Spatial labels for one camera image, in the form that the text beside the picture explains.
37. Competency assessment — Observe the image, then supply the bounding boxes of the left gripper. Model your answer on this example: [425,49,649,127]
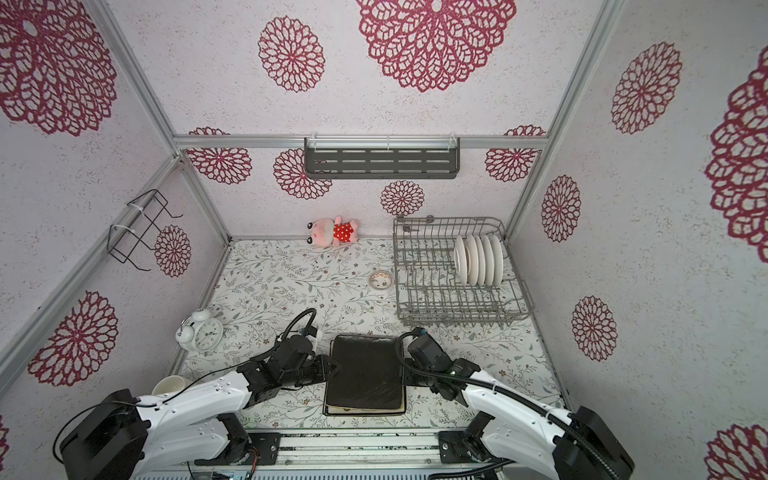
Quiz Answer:
[283,354,342,389]

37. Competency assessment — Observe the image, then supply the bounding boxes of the black square plate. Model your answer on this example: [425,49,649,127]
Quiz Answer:
[323,402,407,417]
[324,334,406,409]

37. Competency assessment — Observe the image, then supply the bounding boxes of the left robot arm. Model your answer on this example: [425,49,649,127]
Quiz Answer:
[57,334,334,479]

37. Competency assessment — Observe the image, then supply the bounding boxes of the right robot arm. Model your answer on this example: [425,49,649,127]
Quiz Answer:
[395,328,635,479]

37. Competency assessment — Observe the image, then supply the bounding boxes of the tape roll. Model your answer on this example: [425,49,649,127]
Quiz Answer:
[368,270,395,291]

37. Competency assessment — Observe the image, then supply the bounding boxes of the white alarm clock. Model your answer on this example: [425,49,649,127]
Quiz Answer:
[174,309,224,353]

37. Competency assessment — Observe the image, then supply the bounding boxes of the white cup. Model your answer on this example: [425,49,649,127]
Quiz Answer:
[151,375,191,396]

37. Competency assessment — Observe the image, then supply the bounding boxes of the pink plush toy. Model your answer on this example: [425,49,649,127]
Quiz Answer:
[306,216,360,248]

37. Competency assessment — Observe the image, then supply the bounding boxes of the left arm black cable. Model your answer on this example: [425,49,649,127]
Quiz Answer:
[278,307,319,343]

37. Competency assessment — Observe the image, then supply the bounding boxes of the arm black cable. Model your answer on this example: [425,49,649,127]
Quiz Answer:
[394,326,619,480]
[278,307,319,343]

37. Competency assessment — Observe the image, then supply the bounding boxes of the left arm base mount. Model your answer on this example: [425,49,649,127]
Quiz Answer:
[193,432,282,466]

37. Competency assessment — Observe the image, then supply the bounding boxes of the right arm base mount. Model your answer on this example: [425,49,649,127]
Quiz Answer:
[438,430,489,464]

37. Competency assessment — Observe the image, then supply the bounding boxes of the grey wire dish rack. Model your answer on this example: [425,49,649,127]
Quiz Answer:
[392,215,531,326]

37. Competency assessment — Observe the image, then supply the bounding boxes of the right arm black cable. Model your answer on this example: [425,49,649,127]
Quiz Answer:
[394,326,619,480]

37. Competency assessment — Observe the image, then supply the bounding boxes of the black wire wall rack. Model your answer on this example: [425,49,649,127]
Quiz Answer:
[106,189,182,272]

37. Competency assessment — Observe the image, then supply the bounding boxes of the grey wall shelf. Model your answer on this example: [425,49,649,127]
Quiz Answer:
[304,137,461,180]

